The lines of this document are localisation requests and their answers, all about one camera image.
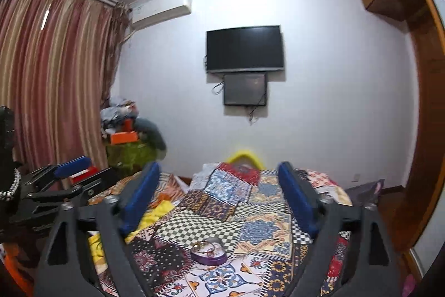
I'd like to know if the orange box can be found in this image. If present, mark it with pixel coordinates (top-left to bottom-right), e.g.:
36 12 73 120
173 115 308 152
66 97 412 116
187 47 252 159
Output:
110 131 139 145

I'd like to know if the red and white box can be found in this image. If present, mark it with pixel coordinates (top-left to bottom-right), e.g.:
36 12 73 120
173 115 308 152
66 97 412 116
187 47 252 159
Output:
69 166 99 185

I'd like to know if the small dark wall screen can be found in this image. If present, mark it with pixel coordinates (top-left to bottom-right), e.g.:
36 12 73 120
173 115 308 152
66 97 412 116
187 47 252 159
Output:
223 72 268 107

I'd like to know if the colourful patchwork bedspread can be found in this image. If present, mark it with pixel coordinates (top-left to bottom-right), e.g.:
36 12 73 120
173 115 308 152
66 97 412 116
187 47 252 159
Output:
86 161 354 297

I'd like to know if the black wall television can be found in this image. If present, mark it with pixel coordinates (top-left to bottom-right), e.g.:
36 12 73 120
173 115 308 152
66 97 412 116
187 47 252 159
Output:
206 26 285 73

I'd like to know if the white air conditioner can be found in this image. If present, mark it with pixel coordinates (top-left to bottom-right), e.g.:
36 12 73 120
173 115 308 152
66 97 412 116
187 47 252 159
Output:
130 0 192 31

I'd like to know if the purple heart jewelry box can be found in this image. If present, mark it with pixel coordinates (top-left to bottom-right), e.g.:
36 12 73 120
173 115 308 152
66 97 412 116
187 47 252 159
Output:
190 237 228 267

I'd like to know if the wooden wardrobe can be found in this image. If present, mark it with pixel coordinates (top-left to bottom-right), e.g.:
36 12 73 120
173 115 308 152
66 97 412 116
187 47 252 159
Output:
361 0 444 273

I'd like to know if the dark green plush pillow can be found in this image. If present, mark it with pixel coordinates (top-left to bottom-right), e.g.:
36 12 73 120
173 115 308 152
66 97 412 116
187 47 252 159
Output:
133 117 167 151

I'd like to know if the yellow round cushion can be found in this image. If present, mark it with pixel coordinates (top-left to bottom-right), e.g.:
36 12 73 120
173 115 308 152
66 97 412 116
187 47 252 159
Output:
225 149 265 170

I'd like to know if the striped red curtain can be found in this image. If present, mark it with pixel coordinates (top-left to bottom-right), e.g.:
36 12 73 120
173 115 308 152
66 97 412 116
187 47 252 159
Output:
1 0 129 170

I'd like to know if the silver chain bracelet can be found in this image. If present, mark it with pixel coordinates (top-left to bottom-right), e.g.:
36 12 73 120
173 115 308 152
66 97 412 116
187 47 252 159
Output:
0 168 22 202

